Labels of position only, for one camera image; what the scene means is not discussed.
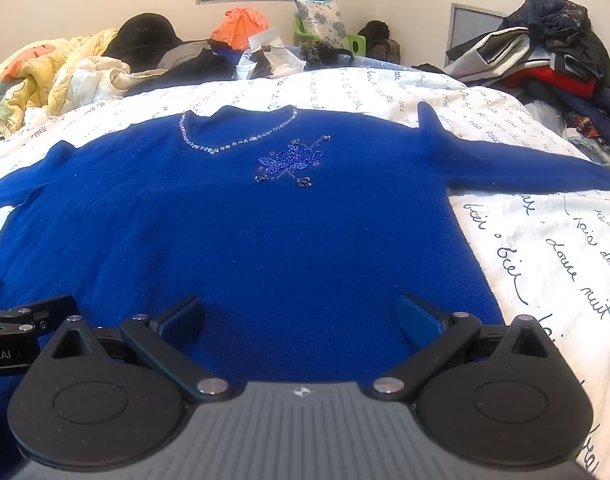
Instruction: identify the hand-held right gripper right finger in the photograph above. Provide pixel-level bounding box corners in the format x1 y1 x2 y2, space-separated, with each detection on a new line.
372 294 561 401

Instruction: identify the cream quilted jacket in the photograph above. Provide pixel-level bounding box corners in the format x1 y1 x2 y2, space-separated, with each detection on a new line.
47 56 166 106

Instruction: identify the grey framed panel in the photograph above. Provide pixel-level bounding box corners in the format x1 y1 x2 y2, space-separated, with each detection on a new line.
445 2 508 66

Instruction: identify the navy floral cloth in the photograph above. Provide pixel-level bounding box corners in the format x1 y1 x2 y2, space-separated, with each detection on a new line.
520 85 610 151

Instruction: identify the dark fuzzy cloth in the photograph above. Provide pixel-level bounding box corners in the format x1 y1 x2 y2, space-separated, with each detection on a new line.
300 40 356 68

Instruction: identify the blue beaded sweater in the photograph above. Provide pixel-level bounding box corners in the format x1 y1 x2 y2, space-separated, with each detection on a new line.
0 101 610 461

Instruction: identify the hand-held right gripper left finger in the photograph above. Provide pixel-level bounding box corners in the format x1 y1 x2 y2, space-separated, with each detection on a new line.
50 295 231 401

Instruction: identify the green plastic chair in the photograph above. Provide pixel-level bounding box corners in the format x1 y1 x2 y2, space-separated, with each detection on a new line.
292 17 366 56

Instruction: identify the black garment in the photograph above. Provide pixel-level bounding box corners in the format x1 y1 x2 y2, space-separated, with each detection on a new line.
127 42 238 96

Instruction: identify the white script-print quilt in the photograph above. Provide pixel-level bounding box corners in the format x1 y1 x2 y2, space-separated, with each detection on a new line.
0 66 610 480

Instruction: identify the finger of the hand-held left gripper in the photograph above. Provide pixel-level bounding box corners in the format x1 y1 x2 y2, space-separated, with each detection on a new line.
0 295 79 335

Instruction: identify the yellow cartoon quilt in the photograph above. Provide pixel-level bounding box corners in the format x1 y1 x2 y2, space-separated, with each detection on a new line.
0 30 118 146

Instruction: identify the crumpled white plastic bag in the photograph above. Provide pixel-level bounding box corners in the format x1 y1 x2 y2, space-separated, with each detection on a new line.
236 30 306 80

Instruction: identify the floral pillow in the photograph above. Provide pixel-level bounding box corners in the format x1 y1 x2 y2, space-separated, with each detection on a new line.
295 0 351 53

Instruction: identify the dark brown bag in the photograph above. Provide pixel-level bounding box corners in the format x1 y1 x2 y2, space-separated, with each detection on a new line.
357 20 403 63

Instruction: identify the orange plastic bag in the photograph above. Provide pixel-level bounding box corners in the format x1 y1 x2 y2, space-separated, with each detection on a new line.
210 7 270 51

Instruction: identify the dark puffer jacket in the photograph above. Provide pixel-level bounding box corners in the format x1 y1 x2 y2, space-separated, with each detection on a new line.
502 0 610 91

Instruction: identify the grey and white garment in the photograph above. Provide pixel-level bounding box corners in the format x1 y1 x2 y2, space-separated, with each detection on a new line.
445 27 561 86

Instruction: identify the red garment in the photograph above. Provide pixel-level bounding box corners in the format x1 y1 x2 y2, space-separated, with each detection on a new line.
502 65 598 98

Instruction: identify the black hat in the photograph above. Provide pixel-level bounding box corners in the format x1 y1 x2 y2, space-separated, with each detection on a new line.
105 12 186 63

